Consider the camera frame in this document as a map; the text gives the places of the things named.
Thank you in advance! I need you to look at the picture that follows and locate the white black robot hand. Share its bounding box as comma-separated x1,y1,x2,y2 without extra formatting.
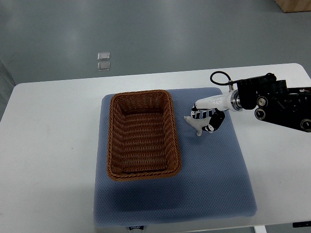
190,90,242,133

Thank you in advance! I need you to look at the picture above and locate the white bear figurine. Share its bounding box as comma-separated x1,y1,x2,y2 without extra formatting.
184,116,211,136

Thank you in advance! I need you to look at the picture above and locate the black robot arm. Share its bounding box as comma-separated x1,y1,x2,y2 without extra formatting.
210,71,311,133

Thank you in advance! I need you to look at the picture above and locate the brown wicker basket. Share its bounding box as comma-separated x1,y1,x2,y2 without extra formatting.
106,90,182,181

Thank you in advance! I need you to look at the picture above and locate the blue padded mat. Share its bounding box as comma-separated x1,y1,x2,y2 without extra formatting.
93,87,257,228

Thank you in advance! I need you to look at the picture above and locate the wooden box corner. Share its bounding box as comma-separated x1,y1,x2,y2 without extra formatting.
275,0,311,13

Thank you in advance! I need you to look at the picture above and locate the upper silver floor plate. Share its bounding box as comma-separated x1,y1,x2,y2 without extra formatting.
97,52,110,61

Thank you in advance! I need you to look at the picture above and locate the black label tag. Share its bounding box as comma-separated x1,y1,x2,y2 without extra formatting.
129,226,144,231

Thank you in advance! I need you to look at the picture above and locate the black table control panel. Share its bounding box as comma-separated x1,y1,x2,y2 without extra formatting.
292,221,311,228

